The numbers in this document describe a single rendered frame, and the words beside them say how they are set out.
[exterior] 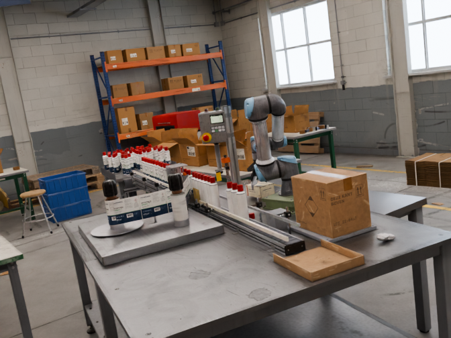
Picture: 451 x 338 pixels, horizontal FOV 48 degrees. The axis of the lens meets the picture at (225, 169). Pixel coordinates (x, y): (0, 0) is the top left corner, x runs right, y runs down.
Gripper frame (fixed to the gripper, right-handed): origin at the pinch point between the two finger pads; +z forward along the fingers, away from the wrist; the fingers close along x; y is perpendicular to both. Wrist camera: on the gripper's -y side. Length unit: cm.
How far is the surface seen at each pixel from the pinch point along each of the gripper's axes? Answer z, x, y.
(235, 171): -19.2, -30.1, 17.8
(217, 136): -42, -37, 13
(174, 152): 3, 70, -249
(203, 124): -50, -43, 8
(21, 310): 47, -156, -49
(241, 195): -13, -51, 52
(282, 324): 68, -36, 54
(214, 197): -6.1, -46.0, 14.4
